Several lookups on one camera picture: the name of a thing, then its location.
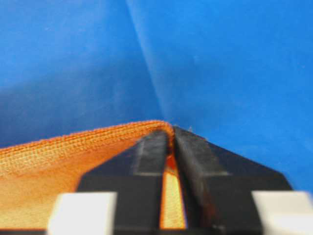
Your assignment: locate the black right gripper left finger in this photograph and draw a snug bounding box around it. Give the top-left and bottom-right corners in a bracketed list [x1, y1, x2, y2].
[77, 131, 168, 232]

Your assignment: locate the blue table cloth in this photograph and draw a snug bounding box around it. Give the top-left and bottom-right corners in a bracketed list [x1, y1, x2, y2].
[0, 0, 313, 191]

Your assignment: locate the orange towel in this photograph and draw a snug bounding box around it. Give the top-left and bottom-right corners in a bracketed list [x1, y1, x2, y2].
[0, 120, 187, 230]

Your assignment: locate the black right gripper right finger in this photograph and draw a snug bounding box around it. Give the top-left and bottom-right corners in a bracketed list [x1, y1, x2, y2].
[174, 126, 292, 232]

